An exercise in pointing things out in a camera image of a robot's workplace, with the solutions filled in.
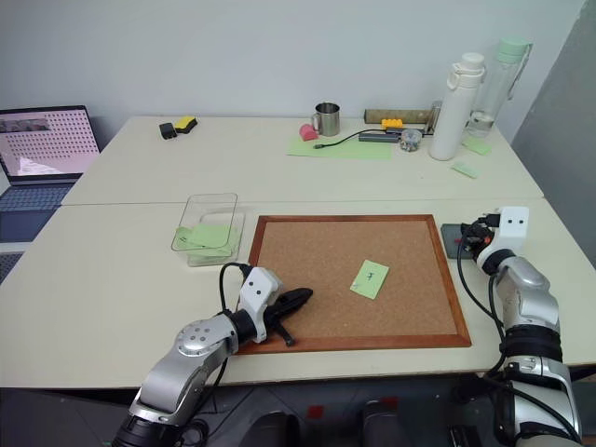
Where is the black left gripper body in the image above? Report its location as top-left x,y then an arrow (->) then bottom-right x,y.
261,290 -> 293,329

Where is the open laptop computer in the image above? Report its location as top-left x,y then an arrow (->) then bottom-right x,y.
0,104 -> 103,244

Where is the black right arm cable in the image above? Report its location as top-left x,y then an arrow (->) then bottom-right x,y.
454,241 -> 509,348

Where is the grey partition panel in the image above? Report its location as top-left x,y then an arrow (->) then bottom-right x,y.
507,0 -> 596,274

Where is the stainless steel mug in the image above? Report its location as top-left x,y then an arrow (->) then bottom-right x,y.
310,102 -> 342,137

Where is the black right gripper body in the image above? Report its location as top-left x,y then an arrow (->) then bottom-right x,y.
459,211 -> 503,256

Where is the thin black USB cable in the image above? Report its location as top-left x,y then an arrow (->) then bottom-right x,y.
313,130 -> 374,151

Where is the grey perforated panel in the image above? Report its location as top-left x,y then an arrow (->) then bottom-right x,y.
0,251 -> 25,286

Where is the grey USB hub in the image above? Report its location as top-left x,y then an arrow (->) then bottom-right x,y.
357,130 -> 402,143

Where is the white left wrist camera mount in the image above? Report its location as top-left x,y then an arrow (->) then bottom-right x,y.
236,265 -> 285,328

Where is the small metal cylinder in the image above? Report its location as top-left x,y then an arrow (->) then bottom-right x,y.
425,100 -> 443,137

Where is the yellow black board eraser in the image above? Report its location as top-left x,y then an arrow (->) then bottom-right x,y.
173,115 -> 199,136

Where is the large green paper sheet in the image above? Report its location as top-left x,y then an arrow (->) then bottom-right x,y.
285,129 -> 395,161

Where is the white water bottle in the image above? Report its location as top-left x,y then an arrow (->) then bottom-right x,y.
428,51 -> 487,161

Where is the black left gripper thin finger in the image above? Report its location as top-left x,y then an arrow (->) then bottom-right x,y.
270,318 -> 297,348

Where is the green sticky note with pin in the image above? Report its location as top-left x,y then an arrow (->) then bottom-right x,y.
349,259 -> 391,301

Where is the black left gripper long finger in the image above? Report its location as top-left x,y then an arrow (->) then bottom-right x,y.
278,287 -> 314,316

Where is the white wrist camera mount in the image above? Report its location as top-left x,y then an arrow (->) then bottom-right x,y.
478,206 -> 531,263
236,265 -> 285,328

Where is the clear bottle with green lid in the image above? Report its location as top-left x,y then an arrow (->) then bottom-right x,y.
466,36 -> 535,139

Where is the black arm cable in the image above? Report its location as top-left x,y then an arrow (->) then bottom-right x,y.
454,241 -> 509,348
218,262 -> 253,318

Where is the plain green note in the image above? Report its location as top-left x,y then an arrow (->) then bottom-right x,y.
461,136 -> 493,156
450,160 -> 481,179

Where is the green note with black marks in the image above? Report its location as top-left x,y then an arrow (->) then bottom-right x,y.
173,223 -> 234,250

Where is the clear jar of pushpins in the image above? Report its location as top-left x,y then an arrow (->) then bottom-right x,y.
398,129 -> 424,154

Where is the wood framed cork board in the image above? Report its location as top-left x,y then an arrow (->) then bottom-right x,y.
235,213 -> 473,356

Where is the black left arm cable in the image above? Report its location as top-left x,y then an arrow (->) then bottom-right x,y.
218,262 -> 253,318

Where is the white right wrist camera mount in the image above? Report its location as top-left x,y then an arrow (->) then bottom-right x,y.
478,206 -> 531,263

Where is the clear plastic box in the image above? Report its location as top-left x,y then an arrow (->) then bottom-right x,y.
171,192 -> 247,268

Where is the dark grey tray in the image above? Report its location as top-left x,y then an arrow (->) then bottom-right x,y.
440,223 -> 486,260

